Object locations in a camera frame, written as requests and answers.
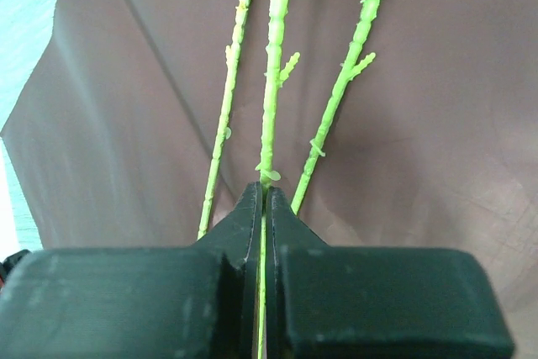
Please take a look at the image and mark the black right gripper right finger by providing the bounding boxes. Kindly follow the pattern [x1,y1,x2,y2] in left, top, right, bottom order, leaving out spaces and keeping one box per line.
[266,187,515,358]

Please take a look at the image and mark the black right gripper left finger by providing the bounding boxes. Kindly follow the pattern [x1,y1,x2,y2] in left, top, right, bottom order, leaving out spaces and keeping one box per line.
[1,182,263,358]

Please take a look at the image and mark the dark red wrapping paper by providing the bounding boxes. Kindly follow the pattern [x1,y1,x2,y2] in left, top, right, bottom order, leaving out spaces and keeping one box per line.
[2,0,537,358]

